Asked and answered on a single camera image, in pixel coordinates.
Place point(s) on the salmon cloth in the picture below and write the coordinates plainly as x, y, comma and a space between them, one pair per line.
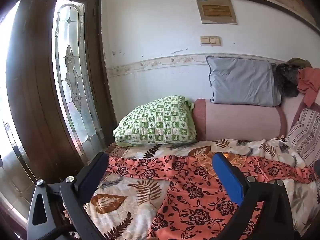
310, 82

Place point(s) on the pink sofa backrest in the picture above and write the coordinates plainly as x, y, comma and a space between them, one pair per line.
292, 110

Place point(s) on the green checked pillow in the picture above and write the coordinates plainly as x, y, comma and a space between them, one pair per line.
157, 122

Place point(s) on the beige light switch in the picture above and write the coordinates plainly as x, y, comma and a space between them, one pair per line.
210, 41

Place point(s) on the dark fuzzy cloth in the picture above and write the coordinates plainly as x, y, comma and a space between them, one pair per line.
286, 82

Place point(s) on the brown bed cover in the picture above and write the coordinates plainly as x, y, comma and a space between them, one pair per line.
117, 151

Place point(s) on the striped floral cushion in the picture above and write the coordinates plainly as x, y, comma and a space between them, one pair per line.
306, 135

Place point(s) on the olive cloth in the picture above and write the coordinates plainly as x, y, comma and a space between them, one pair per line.
298, 62

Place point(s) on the pink bolster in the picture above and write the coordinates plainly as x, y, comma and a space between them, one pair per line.
237, 122

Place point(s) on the grey pillow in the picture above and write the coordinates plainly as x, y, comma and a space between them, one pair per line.
242, 82

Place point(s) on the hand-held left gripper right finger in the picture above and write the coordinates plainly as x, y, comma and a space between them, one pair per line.
228, 180

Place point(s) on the wooden door with stained glass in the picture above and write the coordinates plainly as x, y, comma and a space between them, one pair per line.
32, 92

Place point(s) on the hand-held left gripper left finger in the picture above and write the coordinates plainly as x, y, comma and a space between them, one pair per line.
93, 177

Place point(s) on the wall plaque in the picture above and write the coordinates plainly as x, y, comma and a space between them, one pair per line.
216, 11

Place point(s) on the leaf print blanket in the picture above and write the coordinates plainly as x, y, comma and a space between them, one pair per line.
117, 220

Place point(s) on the orange floral garment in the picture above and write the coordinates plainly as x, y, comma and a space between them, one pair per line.
195, 197

